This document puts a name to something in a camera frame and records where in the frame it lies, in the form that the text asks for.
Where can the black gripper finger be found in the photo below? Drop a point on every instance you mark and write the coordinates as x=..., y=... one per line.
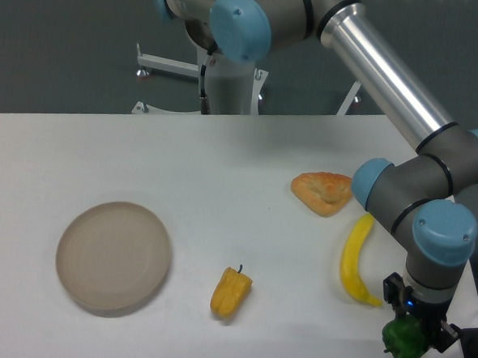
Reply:
x=393, y=292
x=442, y=334

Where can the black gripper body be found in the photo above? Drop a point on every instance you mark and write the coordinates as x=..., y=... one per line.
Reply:
x=423, y=303

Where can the green bell pepper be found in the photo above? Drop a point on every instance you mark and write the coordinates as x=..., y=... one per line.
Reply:
x=403, y=338

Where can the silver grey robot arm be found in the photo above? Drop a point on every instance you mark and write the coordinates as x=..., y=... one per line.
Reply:
x=417, y=202

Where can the yellow bell pepper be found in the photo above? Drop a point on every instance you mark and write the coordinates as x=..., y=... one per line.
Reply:
x=230, y=292

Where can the beige round plate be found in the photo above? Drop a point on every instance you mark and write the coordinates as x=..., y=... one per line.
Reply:
x=113, y=258

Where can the yellow banana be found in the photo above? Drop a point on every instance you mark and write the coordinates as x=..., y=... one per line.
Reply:
x=349, y=273

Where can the orange pastry bread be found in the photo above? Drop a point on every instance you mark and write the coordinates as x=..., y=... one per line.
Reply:
x=323, y=193

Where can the white robot stand base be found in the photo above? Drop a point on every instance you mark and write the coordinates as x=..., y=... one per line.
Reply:
x=225, y=87

